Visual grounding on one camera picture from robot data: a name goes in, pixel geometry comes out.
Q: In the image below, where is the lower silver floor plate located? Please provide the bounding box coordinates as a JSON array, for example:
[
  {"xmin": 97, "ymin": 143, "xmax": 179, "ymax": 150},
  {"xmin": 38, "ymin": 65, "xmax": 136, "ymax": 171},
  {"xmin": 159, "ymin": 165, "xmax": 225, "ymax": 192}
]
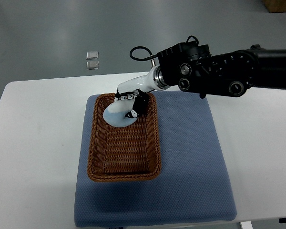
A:
[{"xmin": 86, "ymin": 61, "xmax": 99, "ymax": 70}]

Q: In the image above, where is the light blue plush toy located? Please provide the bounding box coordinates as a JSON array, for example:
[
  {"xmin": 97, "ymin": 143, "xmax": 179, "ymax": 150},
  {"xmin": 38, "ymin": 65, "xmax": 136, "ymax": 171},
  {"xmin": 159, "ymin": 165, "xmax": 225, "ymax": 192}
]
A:
[{"xmin": 102, "ymin": 100, "xmax": 138, "ymax": 127}]

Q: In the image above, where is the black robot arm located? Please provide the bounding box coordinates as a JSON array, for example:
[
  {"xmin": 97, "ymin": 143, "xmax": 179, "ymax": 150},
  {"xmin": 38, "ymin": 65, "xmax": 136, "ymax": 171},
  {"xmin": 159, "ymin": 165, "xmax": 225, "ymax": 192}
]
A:
[{"xmin": 114, "ymin": 36, "xmax": 286, "ymax": 118}]

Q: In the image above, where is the blue quilted mat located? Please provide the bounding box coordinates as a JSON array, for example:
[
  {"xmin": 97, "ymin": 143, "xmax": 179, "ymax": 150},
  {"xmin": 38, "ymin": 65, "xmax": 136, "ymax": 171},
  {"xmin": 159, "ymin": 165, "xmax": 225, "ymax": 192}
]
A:
[{"xmin": 74, "ymin": 91, "xmax": 237, "ymax": 228}]

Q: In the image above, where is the brown cardboard box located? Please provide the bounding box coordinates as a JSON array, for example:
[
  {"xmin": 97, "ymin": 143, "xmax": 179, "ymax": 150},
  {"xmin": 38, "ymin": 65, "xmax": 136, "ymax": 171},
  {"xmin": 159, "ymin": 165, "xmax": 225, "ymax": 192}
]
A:
[{"xmin": 262, "ymin": 0, "xmax": 286, "ymax": 13}]

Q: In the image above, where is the silver floor plate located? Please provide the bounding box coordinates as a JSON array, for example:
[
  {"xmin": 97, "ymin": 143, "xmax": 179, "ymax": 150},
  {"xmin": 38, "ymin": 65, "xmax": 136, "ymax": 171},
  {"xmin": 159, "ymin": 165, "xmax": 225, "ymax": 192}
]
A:
[
  {"xmin": 86, "ymin": 61, "xmax": 99, "ymax": 70},
  {"xmin": 86, "ymin": 51, "xmax": 99, "ymax": 60}
]

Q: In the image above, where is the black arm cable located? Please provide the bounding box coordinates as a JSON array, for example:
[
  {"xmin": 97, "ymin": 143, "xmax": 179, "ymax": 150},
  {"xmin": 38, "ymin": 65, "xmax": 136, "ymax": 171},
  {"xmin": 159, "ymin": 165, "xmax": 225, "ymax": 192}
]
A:
[{"xmin": 129, "ymin": 46, "xmax": 159, "ymax": 62}]

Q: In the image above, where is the brown wicker basket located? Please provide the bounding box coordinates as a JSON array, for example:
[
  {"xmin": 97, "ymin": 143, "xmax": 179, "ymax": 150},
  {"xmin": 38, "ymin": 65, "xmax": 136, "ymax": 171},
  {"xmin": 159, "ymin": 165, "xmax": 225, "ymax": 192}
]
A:
[{"xmin": 87, "ymin": 93, "xmax": 162, "ymax": 182}]

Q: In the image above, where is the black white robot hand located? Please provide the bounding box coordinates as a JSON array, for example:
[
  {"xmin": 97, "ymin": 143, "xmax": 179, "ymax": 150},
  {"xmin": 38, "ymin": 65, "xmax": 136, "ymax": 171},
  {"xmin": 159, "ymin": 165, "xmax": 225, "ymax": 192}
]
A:
[{"xmin": 114, "ymin": 66, "xmax": 157, "ymax": 118}]

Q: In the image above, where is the upper silver floor plate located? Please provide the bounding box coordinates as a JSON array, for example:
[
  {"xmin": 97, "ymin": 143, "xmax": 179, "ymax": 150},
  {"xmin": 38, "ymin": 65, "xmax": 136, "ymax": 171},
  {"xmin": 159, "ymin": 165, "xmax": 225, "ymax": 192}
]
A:
[{"xmin": 86, "ymin": 51, "xmax": 99, "ymax": 60}]

